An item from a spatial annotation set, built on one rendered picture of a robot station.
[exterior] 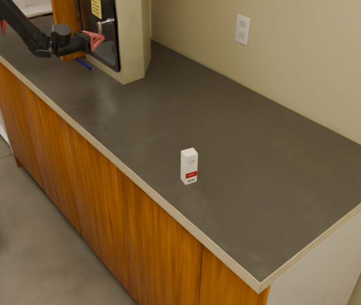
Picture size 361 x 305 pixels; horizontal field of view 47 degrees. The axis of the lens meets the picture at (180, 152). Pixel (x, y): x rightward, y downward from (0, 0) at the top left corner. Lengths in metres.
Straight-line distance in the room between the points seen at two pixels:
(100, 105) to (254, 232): 0.83
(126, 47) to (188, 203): 0.79
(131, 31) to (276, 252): 1.06
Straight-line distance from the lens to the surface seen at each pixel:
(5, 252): 2.47
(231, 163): 1.35
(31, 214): 2.62
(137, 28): 1.76
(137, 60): 1.80
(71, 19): 2.03
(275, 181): 1.30
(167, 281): 1.56
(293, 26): 1.62
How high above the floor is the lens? 1.77
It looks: 37 degrees down
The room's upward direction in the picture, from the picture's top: 1 degrees clockwise
